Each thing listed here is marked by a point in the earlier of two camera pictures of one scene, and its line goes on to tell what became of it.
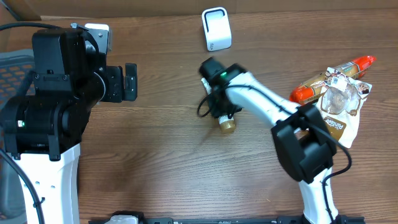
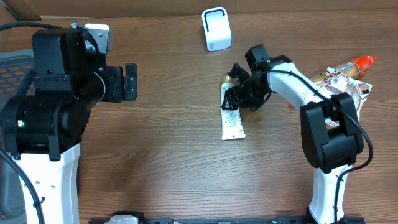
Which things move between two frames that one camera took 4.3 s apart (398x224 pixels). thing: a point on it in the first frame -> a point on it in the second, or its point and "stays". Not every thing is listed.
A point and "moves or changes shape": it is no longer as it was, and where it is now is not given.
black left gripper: [115, 74] stays
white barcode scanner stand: [216, 27] stays
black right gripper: [220, 111] -> [237, 98]
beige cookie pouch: [340, 102] stays
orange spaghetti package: [309, 91] stays
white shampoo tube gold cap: [227, 124] moves or changes shape
